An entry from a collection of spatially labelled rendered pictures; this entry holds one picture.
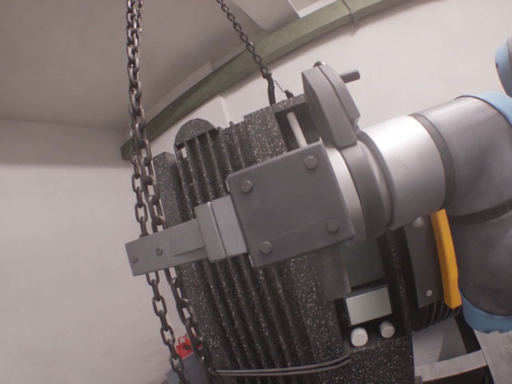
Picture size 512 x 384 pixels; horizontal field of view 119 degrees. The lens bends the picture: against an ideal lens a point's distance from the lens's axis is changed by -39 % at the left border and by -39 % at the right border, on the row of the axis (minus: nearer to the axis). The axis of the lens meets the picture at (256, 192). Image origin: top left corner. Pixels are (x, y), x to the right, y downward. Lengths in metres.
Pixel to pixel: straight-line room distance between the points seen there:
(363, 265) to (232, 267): 0.25
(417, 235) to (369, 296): 0.17
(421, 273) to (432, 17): 1.84
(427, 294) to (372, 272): 0.14
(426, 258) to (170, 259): 0.35
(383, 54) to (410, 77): 0.24
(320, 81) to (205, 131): 0.37
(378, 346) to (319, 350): 0.12
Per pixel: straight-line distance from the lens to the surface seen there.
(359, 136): 0.17
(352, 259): 0.49
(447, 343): 1.97
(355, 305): 0.51
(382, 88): 1.72
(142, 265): 0.19
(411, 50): 1.85
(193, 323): 0.22
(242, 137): 0.50
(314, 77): 0.18
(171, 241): 0.17
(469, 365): 1.09
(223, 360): 0.60
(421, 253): 0.40
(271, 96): 0.64
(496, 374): 1.05
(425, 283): 0.42
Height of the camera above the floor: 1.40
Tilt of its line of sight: 7 degrees up
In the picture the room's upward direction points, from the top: 17 degrees counter-clockwise
